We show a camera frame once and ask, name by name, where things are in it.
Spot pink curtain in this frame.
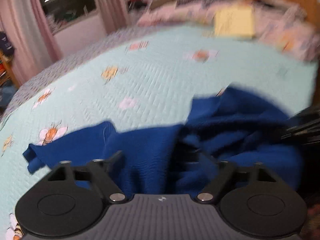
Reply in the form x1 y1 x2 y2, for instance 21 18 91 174
1 0 62 85

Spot yellow paper sheet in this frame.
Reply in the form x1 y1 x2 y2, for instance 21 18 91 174
214 5 255 39

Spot floral pink pillow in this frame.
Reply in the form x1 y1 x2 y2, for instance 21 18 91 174
137 0 319 61

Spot blue knit sweater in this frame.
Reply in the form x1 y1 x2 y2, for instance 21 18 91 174
23 87 302 196

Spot bee pattern quilted bedspread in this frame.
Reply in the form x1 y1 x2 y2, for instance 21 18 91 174
1 24 318 235

